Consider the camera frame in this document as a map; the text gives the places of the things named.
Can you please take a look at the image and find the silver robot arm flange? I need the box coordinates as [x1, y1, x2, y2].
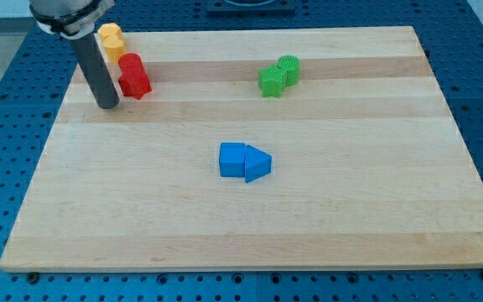
[29, 0, 115, 39]

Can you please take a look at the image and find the blue cube block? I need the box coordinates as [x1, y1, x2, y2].
[219, 142, 246, 178]

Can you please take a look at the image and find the blue triangle block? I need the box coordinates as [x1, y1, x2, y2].
[244, 144, 273, 183]

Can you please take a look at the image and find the green star block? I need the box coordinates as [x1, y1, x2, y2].
[258, 65, 287, 98]

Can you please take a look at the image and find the green cylinder block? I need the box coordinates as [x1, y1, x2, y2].
[277, 55, 301, 86]

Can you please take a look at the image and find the red star block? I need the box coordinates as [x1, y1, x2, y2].
[118, 71, 153, 100]

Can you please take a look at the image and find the light wooden board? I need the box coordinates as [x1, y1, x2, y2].
[0, 26, 483, 273]

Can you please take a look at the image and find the red cylinder block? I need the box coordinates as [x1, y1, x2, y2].
[118, 53, 145, 78]

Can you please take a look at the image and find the yellow heart block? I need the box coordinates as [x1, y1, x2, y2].
[102, 36, 127, 64]

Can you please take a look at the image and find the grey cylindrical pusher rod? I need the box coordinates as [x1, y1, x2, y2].
[70, 33, 119, 109]

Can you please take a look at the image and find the yellow hexagon block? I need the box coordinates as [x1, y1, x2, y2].
[97, 23, 125, 42]

